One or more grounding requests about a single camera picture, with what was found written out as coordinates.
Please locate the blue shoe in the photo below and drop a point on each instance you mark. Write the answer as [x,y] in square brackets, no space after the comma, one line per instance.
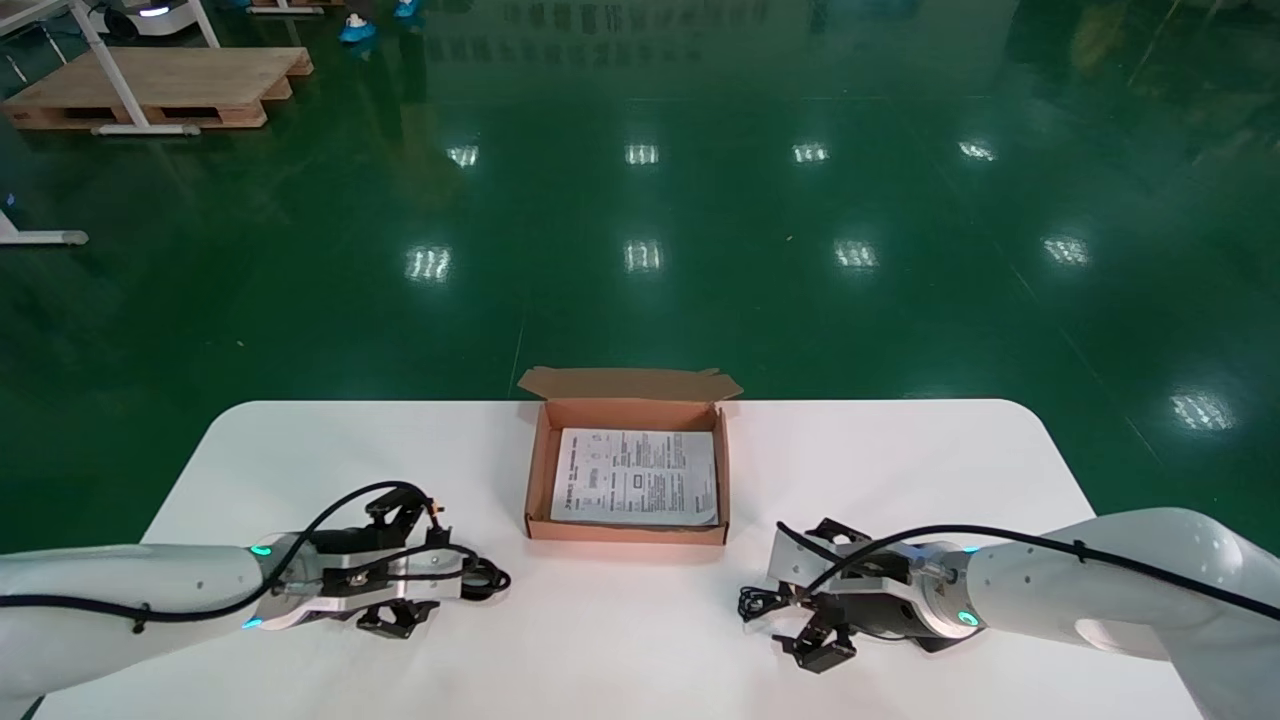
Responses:
[407,9]
[357,30]

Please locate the open brown cardboard box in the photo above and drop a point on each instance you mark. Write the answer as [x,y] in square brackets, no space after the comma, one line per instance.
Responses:
[630,412]

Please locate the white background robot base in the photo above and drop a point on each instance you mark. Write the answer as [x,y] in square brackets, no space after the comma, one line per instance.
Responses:
[160,20]

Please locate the printed white instruction sheet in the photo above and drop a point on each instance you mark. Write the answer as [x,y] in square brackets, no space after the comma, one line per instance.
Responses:
[635,480]

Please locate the white metal table frame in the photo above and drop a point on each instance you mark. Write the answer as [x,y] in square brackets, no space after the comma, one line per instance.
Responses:
[140,129]

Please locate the large wooden pallet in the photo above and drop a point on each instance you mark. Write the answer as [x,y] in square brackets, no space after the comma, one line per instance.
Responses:
[180,80]

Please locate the small wooden pallet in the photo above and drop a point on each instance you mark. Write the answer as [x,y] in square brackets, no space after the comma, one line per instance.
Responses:
[285,7]

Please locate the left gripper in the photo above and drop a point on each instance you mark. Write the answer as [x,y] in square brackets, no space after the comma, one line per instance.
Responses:
[350,580]

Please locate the white metal floor foot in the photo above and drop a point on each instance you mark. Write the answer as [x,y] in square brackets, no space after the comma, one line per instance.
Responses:
[50,238]

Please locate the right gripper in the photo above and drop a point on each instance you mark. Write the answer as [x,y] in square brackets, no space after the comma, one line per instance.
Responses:
[880,590]

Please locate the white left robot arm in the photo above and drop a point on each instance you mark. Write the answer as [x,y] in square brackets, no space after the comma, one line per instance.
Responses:
[120,585]

